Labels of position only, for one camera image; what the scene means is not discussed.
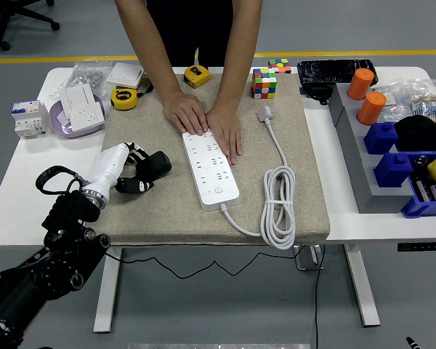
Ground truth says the blue plastic bin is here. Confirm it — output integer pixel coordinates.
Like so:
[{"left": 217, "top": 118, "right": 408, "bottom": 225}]
[{"left": 400, "top": 151, "right": 436, "bottom": 219}]

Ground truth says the blue block with knob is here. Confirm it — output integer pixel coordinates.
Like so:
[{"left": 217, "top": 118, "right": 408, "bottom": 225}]
[
  {"left": 373, "top": 152, "right": 414, "bottom": 188},
  {"left": 363, "top": 121, "right": 399, "bottom": 156}
]

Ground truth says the person's right hand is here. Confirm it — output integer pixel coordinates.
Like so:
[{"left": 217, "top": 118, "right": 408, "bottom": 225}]
[{"left": 162, "top": 91, "right": 209, "bottom": 137}]

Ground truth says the white circuit breaker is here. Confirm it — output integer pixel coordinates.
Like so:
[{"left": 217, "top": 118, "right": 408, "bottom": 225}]
[{"left": 11, "top": 100, "right": 51, "bottom": 140}]

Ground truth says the clear plastic bag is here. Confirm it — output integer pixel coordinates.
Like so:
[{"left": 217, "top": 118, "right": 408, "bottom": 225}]
[{"left": 372, "top": 81, "right": 413, "bottom": 123}]

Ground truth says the purple bowl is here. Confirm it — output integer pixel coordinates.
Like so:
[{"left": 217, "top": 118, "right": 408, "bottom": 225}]
[{"left": 49, "top": 93, "right": 106, "bottom": 140}]

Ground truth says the small colourful puzzle cube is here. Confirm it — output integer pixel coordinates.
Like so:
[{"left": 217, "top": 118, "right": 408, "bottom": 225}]
[{"left": 267, "top": 57, "right": 292, "bottom": 75}]

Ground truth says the black tape measure strap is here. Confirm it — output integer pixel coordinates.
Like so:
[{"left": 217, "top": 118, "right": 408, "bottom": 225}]
[{"left": 137, "top": 77, "right": 155, "bottom": 98}]

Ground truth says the thin black adapter cord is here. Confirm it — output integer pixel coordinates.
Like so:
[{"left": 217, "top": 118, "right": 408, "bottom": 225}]
[{"left": 106, "top": 250, "right": 301, "bottom": 280}]

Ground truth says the metal bracket under table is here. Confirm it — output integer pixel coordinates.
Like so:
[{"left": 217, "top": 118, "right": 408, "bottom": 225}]
[{"left": 293, "top": 244, "right": 325, "bottom": 272}]

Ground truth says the white wall socket panel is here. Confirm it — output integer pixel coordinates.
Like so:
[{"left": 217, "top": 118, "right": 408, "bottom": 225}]
[{"left": 68, "top": 103, "right": 105, "bottom": 132}]

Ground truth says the white wall switch panel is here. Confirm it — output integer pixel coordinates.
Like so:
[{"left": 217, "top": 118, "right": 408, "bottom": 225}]
[{"left": 64, "top": 83, "right": 95, "bottom": 118}]

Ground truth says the black glossy tray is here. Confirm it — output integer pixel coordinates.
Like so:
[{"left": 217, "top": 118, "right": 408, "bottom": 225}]
[{"left": 296, "top": 59, "right": 379, "bottom": 88}]

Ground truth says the white flat switch box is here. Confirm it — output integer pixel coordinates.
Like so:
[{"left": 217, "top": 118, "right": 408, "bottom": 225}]
[{"left": 105, "top": 62, "right": 146, "bottom": 89}]

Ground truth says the small black device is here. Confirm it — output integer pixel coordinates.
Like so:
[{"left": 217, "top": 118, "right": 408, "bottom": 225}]
[{"left": 300, "top": 82, "right": 334, "bottom": 106}]

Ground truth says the black hanging cable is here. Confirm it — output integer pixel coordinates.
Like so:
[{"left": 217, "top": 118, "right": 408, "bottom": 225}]
[{"left": 313, "top": 244, "right": 326, "bottom": 349}]

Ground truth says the white power strip cord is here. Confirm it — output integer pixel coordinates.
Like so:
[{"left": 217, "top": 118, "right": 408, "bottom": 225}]
[{"left": 219, "top": 105, "right": 297, "bottom": 251}]

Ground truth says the black table control panel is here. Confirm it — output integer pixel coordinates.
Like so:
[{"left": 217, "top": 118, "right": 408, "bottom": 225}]
[{"left": 397, "top": 241, "right": 436, "bottom": 252}]

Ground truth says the person's left hand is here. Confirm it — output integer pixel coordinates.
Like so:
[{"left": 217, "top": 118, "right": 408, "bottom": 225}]
[{"left": 206, "top": 105, "right": 243, "bottom": 167}]

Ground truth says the white power strip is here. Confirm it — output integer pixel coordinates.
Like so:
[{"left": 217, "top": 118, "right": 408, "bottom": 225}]
[{"left": 182, "top": 129, "right": 240, "bottom": 212}]

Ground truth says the orange cylinder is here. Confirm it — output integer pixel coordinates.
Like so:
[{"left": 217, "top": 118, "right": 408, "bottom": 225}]
[
  {"left": 345, "top": 68, "right": 375, "bottom": 102},
  {"left": 355, "top": 91, "right": 387, "bottom": 127}
]

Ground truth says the black cloth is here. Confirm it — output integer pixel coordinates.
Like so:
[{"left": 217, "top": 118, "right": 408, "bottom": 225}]
[{"left": 392, "top": 114, "right": 436, "bottom": 153}]

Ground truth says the grey stepped block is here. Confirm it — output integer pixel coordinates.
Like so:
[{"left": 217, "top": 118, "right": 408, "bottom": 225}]
[{"left": 328, "top": 83, "right": 415, "bottom": 214}]

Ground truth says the round yellow tape measure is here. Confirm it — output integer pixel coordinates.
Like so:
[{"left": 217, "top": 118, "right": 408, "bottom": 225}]
[{"left": 109, "top": 87, "right": 137, "bottom": 111}]

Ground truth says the clear bag of resistors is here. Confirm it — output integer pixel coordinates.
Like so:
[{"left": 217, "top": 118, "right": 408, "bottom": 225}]
[{"left": 408, "top": 78, "right": 436, "bottom": 123}]

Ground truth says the square yellow tape measure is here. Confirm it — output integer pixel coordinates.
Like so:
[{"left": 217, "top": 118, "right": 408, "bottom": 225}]
[{"left": 183, "top": 64, "right": 212, "bottom": 89}]

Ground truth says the large colourful puzzle cube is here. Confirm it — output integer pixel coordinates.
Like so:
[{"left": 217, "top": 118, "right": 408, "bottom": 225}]
[{"left": 251, "top": 67, "right": 278, "bottom": 100}]

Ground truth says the black power adapter plug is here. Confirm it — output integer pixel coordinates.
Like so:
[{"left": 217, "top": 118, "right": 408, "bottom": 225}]
[{"left": 136, "top": 151, "right": 172, "bottom": 182}]

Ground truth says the beige fabric mat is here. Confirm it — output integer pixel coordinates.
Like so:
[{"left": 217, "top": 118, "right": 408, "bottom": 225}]
[{"left": 90, "top": 73, "right": 331, "bottom": 246}]

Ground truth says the clear bag of screws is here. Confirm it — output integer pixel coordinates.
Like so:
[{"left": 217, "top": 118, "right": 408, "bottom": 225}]
[{"left": 49, "top": 61, "right": 113, "bottom": 99}]

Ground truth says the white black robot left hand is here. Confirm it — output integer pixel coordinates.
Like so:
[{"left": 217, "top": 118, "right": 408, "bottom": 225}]
[{"left": 83, "top": 141, "right": 156, "bottom": 199}]

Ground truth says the black office chair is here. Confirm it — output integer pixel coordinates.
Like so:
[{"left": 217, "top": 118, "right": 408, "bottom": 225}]
[{"left": 0, "top": 0, "right": 61, "bottom": 52}]

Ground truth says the white table leg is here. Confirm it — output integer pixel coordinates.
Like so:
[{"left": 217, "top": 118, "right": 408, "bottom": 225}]
[
  {"left": 92, "top": 246, "right": 123, "bottom": 334},
  {"left": 343, "top": 244, "right": 381, "bottom": 327}
]

